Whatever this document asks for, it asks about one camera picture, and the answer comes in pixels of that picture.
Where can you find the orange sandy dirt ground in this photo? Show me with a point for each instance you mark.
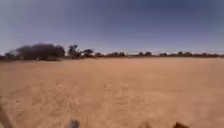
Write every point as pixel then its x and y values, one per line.
pixel 113 86

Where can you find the row of trees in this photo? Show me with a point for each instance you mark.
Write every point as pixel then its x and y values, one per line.
pixel 40 51

